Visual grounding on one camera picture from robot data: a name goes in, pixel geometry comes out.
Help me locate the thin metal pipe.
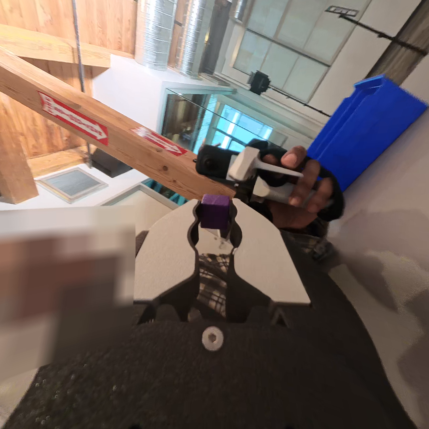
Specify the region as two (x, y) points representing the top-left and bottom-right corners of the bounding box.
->
(71, 0), (93, 168)

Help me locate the purple wooden cube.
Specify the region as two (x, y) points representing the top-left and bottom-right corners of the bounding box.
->
(201, 194), (230, 229)

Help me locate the person's left hand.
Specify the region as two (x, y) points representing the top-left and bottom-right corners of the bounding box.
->
(268, 145), (336, 231)

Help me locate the black wall speaker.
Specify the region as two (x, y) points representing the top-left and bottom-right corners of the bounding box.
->
(90, 147), (133, 178)

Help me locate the shiny metal air duct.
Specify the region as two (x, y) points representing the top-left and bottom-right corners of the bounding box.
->
(135, 0), (176, 71)
(176, 0), (210, 78)

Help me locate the large frosted window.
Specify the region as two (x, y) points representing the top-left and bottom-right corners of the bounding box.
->
(231, 0), (372, 104)

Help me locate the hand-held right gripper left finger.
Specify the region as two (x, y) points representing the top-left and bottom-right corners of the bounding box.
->
(134, 198), (202, 302)

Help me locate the ceiling vent grille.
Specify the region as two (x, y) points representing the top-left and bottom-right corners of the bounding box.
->
(35, 167), (108, 204)

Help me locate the blue plastic bin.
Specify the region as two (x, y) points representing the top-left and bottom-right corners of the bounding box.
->
(307, 74), (429, 192)

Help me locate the grey wooden post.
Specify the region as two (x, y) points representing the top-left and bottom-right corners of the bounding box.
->
(365, 0), (429, 88)

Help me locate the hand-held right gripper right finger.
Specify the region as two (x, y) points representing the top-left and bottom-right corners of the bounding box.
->
(231, 198), (311, 306)

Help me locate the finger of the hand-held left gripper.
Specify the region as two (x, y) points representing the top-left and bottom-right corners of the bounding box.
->
(227, 147), (304, 182)
(251, 177), (292, 204)

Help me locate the black junction box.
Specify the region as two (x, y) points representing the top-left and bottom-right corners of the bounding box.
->
(247, 70), (271, 95)

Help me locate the red arrow sign sticker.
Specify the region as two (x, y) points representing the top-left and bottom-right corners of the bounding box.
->
(38, 91), (110, 147)
(130, 126), (188, 157)

